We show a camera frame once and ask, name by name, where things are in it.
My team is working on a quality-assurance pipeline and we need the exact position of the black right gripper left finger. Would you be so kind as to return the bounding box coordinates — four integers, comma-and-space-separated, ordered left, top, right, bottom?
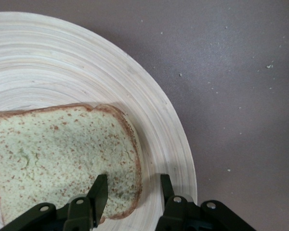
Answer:
1, 174, 109, 231

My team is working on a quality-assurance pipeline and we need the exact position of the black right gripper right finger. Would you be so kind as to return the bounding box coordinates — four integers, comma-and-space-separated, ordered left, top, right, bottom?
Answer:
156, 173, 256, 231

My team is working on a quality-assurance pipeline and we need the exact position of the speckled bread slice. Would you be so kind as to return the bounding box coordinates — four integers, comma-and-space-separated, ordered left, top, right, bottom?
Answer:
0, 103, 143, 226

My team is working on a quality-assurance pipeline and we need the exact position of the round light wooden plate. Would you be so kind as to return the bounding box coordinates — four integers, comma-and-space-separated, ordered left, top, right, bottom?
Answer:
0, 12, 198, 231

